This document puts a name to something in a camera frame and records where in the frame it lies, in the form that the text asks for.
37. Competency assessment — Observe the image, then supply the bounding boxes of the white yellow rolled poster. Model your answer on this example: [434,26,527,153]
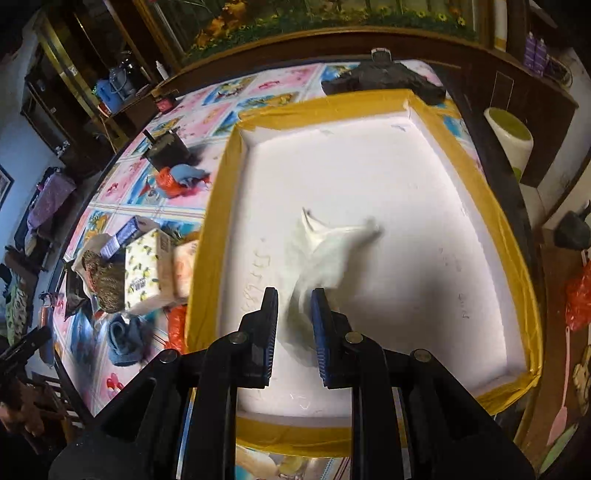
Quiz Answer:
[494,0,509,51]

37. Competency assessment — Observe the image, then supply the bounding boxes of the blue knitted towel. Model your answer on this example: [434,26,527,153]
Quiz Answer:
[107,314,155,367]

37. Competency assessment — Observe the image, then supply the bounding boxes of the pink fly swatter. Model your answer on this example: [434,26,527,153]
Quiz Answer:
[547,325,573,446]

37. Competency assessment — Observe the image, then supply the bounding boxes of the printed tablecloth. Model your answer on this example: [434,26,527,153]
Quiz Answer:
[55,60,472,480]

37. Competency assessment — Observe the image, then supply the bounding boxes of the purple clothes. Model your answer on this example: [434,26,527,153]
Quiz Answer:
[25,168,77,236]

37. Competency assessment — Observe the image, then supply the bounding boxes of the wooden chair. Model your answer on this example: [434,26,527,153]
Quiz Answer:
[0,369,79,444]

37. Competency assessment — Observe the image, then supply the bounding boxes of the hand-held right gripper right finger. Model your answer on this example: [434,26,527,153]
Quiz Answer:
[311,287,536,480]

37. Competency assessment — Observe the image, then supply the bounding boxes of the red plastic bag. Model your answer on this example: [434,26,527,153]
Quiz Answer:
[564,263,591,333]
[154,166,197,199]
[164,305,190,354]

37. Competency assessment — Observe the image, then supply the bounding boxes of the brown patterned cloth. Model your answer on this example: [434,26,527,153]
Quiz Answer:
[74,249,127,312]

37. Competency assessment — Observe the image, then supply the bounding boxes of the purple bottles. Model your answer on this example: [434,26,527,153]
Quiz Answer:
[524,34,550,75]

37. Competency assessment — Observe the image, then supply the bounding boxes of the white foam box yellow tape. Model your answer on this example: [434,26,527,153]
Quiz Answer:
[185,88,543,457]

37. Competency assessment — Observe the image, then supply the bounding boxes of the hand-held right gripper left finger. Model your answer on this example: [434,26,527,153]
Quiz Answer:
[48,286,280,480]

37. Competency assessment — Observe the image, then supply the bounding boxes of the blue tissue pack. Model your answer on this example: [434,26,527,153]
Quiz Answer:
[99,217,160,259]

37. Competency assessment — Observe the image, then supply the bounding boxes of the red and blue toy bundle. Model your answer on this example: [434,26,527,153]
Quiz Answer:
[171,164,211,190]

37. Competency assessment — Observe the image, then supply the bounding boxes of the blue jug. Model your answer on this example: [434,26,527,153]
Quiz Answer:
[95,78,123,116]

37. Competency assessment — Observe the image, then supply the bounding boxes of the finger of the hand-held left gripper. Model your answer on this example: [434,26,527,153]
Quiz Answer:
[0,325,52,370]

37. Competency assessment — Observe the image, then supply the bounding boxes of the black crumpled bag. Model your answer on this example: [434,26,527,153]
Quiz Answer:
[321,48,446,104]

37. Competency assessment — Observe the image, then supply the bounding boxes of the flower landscape painting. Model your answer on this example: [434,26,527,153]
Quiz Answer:
[139,0,490,65]

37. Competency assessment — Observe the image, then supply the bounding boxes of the peach tissue pack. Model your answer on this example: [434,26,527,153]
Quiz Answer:
[172,240,200,300]

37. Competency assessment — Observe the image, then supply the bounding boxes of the white cloth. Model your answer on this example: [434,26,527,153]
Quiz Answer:
[281,208,384,365]

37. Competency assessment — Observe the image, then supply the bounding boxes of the lemon print tissue pack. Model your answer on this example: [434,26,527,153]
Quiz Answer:
[124,228,175,315]

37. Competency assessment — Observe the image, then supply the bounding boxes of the black motor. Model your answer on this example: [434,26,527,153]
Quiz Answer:
[141,129,190,171]

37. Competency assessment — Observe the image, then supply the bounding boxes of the grey kettle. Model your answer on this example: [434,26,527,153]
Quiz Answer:
[108,60,139,100]

